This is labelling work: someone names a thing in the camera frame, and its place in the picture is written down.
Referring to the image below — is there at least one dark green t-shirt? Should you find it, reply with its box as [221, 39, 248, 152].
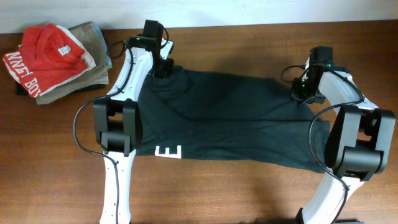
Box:
[137, 66, 330, 173]

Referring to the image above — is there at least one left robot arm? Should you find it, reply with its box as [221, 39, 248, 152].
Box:
[93, 36, 174, 223]

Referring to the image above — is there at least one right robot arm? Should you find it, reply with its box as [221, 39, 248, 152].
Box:
[292, 63, 396, 223]

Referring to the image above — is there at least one light blue folded garment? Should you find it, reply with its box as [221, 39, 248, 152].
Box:
[93, 23, 112, 67]

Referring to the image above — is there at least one khaki folded garment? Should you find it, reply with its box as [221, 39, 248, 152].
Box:
[36, 22, 112, 105]

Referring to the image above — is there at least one red folded t-shirt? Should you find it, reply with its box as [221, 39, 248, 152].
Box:
[2, 23, 88, 98]

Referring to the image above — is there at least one black folded garment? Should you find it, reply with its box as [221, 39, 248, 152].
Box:
[16, 82, 105, 96]

